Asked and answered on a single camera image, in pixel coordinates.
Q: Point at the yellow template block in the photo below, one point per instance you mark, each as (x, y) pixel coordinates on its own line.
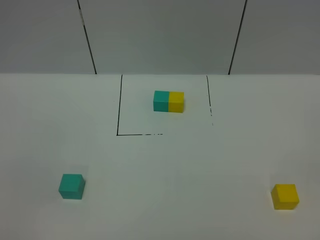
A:
(176, 102)

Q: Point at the teal template block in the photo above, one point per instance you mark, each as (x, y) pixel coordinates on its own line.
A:
(161, 101)

